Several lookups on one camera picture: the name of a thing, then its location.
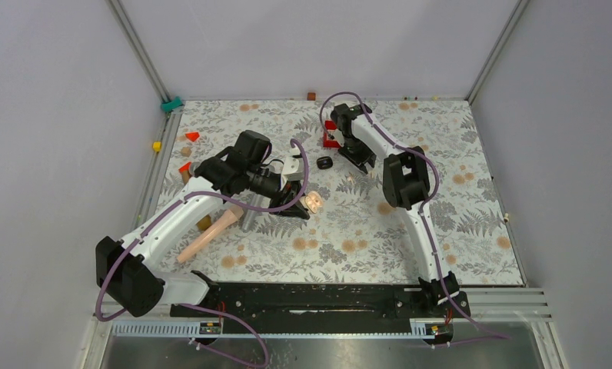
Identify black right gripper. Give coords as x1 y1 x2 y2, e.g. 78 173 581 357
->
338 135 378 173

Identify beige earbud charging case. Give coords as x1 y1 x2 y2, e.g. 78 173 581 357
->
302 191 324 214

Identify black earbud charging case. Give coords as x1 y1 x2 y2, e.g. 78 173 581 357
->
316 156 333 170

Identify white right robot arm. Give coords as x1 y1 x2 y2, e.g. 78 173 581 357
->
331 103 459 317

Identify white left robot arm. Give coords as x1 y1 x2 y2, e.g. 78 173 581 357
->
95 130 310 321

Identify red box with label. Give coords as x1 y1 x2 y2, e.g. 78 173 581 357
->
322 120 341 149

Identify pink microphone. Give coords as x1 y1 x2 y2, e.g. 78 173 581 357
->
177 205 244 263

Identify small coloured beads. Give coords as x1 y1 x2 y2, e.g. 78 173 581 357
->
401 95 440 101

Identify floral table mat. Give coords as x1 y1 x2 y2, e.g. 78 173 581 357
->
158 101 524 285

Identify gold brown microphone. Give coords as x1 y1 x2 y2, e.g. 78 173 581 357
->
181 170 212 232

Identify red block near microphones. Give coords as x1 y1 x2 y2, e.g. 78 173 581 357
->
178 161 191 173

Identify red wedge block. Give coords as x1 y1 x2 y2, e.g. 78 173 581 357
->
185 131 200 142

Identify teal block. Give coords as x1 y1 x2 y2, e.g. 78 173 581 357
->
160 96 183 113

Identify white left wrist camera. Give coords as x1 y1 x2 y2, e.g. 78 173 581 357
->
281 156 304 181

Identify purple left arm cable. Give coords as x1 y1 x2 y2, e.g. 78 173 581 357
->
95 138 311 369

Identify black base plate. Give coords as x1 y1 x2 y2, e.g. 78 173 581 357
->
170 281 471 331

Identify aluminium corner rail left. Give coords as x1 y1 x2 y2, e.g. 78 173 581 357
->
105 0 185 286

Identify aluminium corner rail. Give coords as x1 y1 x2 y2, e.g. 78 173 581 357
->
465 0 531 105
105 0 185 286

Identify white slotted cable duct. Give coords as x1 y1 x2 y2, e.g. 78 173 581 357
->
111 315 435 339

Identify aluminium corner rail right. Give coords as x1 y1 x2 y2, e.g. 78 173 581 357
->
465 0 531 105

